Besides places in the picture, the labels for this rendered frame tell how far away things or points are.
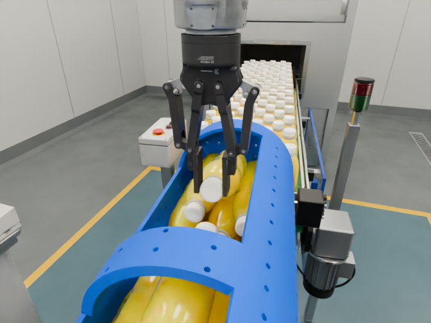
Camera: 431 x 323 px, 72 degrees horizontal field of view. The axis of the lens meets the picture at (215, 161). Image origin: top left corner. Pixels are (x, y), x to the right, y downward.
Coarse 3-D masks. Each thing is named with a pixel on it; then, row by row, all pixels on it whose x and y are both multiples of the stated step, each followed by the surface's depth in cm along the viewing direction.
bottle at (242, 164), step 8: (216, 160) 53; (240, 160) 59; (208, 168) 51; (216, 168) 50; (240, 168) 56; (208, 176) 49; (216, 176) 48; (232, 176) 50; (240, 176) 54; (232, 184) 50; (232, 192) 51
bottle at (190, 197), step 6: (210, 156) 72; (204, 162) 70; (192, 180) 64; (192, 186) 61; (186, 192) 63; (192, 192) 60; (186, 198) 61; (192, 198) 60; (198, 198) 59; (204, 204) 59; (210, 204) 60
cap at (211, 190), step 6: (210, 180) 46; (216, 180) 46; (204, 186) 47; (210, 186) 47; (216, 186) 46; (222, 186) 46; (204, 192) 47; (210, 192) 47; (216, 192) 47; (222, 192) 46; (204, 198) 47; (210, 198) 47; (216, 198) 47
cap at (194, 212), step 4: (188, 204) 59; (192, 204) 58; (196, 204) 58; (200, 204) 58; (188, 208) 57; (192, 208) 57; (196, 208) 57; (200, 208) 57; (204, 208) 59; (184, 212) 58; (188, 212) 58; (192, 212) 58; (196, 212) 57; (200, 212) 57; (204, 212) 58; (188, 216) 58; (192, 216) 58; (196, 216) 58; (200, 216) 57; (192, 220) 58; (196, 220) 58; (200, 220) 58
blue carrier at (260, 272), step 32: (256, 128) 67; (288, 160) 67; (256, 192) 46; (288, 192) 55; (160, 224) 63; (256, 224) 40; (288, 224) 47; (128, 256) 34; (160, 256) 32; (192, 256) 32; (224, 256) 33; (256, 256) 35; (288, 256) 41; (96, 288) 36; (128, 288) 50; (224, 288) 31; (256, 288) 32; (288, 288) 37; (96, 320) 42; (256, 320) 29; (288, 320) 33
